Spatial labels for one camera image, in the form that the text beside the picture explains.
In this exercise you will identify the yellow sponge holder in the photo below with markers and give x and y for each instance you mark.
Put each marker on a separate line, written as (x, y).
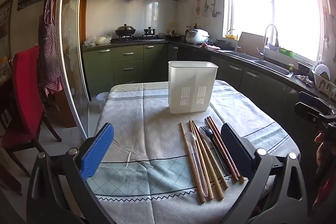
(231, 36)

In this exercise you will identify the red covered wooden chair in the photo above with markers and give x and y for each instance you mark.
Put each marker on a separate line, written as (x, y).
(25, 87)

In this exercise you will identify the glass sliding door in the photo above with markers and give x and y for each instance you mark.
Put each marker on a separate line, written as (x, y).
(72, 29)

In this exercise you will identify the small steel faucet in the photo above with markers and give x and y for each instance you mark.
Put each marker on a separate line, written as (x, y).
(235, 40)

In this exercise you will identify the wooden cutting board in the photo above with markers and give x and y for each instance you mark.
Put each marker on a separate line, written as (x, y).
(250, 44)

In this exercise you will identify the clear plastic spoon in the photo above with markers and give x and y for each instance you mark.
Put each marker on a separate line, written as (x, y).
(190, 138)

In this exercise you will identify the white plastic bucket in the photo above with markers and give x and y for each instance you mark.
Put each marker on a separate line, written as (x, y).
(101, 100)

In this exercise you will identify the grey checked tablecloth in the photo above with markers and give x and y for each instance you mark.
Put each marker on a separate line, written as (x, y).
(147, 121)

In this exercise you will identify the green plastic basket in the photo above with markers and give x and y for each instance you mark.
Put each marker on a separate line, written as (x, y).
(286, 52)

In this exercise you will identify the black wok with lid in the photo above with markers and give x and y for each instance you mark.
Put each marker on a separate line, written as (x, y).
(125, 30)

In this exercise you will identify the steel cooking pot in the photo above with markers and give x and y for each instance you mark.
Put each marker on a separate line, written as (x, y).
(149, 31)

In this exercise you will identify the white wall socket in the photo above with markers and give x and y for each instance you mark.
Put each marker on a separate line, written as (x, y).
(208, 23)

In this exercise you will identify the dark sauce bottles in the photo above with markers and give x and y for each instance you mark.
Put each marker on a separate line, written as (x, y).
(190, 28)

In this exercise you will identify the white rice cooker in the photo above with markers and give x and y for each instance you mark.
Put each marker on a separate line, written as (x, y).
(197, 36)

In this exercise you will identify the white dish rack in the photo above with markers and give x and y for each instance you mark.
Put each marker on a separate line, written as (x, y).
(324, 82)

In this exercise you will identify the black plastic fork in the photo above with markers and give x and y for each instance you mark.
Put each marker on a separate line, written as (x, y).
(204, 130)

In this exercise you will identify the grey rag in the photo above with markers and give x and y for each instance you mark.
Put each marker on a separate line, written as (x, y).
(304, 81)

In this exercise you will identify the white plastic utensil holder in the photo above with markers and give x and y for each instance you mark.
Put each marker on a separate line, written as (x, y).
(183, 77)

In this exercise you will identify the black gas stove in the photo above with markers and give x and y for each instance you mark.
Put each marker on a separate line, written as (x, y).
(140, 37)

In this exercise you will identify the green base cabinets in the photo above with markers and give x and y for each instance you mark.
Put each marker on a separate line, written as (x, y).
(126, 58)

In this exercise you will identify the dark brown chopstick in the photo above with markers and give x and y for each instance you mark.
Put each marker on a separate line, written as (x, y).
(219, 134)
(213, 134)

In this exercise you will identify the light wooden chopstick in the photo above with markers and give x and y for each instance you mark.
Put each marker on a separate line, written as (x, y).
(192, 132)
(189, 158)
(214, 161)
(213, 174)

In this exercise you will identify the framed wall picture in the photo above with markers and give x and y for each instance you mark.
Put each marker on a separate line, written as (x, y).
(5, 27)

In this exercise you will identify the person's right hand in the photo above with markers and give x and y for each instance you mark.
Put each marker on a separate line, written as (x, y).
(320, 150)

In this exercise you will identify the tall steel faucet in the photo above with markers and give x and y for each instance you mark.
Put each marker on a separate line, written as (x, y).
(267, 35)

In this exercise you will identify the black frying pan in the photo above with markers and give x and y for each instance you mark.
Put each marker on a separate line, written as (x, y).
(173, 35)

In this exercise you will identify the black pot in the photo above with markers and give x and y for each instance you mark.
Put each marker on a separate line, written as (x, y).
(222, 43)

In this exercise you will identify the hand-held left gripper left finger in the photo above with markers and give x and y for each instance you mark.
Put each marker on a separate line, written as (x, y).
(98, 153)

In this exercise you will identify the pink cloth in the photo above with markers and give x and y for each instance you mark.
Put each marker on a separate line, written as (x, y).
(211, 47)

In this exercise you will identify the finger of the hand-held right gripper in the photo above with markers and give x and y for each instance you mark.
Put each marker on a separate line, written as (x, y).
(313, 100)
(308, 112)

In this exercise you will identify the steel double sink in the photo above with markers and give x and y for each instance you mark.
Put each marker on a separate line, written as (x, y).
(270, 66)

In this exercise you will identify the hanging kitchen tools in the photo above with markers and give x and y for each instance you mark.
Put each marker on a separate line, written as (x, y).
(207, 7)

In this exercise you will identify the checkered apron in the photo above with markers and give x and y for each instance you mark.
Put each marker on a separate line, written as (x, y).
(48, 50)

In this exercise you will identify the white plastic bags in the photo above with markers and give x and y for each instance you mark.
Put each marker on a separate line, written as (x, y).
(98, 40)

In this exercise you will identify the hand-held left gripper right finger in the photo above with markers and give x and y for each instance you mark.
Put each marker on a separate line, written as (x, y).
(236, 148)

